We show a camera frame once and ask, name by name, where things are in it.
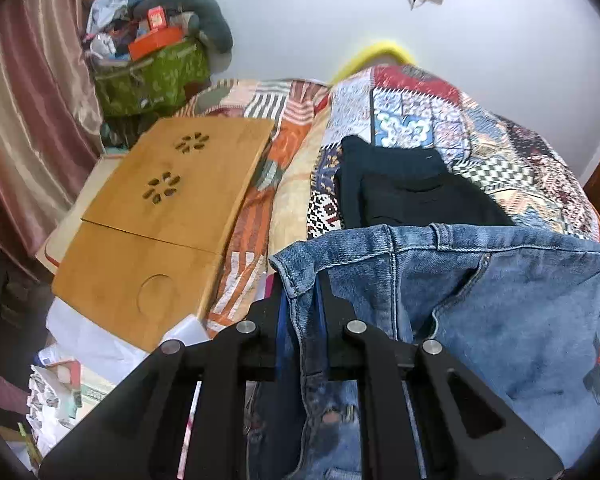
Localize blue denim jeans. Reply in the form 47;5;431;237
247;224;600;479

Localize white papers pile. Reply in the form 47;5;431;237
26;296;211;456

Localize wooden bamboo lap desk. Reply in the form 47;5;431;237
53;117;274;352

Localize colourful patchwork quilt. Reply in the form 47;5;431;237
306;65;600;242

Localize striped orange bed sheet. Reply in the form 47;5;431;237
175;79;328;337

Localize dark folded garment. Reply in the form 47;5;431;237
337;136;513;229

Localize pink striped curtain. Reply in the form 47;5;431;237
0;0;104;278

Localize green fabric storage bag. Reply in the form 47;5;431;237
93;39;210;117

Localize yellow plush pillow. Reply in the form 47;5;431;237
329;39;416;86

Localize orange box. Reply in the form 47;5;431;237
129;27;184;61

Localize pile of clothes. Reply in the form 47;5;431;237
82;0;145;60

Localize grey plush toy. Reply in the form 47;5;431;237
132;0;234;54

